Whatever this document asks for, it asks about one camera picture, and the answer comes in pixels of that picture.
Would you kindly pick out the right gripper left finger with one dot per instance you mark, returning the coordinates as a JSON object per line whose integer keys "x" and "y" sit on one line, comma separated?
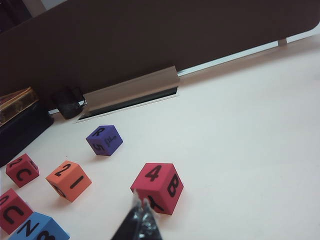
{"x": 127, "y": 225}

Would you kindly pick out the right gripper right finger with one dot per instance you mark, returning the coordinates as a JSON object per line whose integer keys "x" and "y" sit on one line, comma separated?
{"x": 150, "y": 225}

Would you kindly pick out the red block with 4 Y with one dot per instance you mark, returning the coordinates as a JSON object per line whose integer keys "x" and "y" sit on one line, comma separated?
{"x": 157, "y": 188}

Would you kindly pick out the orange block with 2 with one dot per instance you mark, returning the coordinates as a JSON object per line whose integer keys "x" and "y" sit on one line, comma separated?
{"x": 68, "y": 180}

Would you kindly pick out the blue block with L 3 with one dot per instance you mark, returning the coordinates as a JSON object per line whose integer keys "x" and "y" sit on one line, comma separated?
{"x": 40, "y": 227}

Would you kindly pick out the red block with 0 B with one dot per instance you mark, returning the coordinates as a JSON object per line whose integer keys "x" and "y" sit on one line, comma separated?
{"x": 12, "y": 212}

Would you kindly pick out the red block with 5 C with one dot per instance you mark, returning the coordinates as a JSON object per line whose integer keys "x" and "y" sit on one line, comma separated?
{"x": 22, "y": 170}

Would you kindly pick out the purple block with R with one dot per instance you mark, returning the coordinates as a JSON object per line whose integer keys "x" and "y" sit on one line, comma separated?
{"x": 104, "y": 140}

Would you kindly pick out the black mug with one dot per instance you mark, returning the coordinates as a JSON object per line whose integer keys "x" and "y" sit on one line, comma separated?
{"x": 67, "y": 107}

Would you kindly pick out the dark blue case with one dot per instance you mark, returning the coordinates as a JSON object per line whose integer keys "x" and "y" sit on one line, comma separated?
{"x": 20, "y": 132}

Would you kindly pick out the yellow patterned box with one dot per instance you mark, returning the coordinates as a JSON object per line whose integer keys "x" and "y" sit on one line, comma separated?
{"x": 17, "y": 105}

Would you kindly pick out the brown desk partition panel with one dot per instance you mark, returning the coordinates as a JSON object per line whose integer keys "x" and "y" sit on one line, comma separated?
{"x": 150, "y": 37}

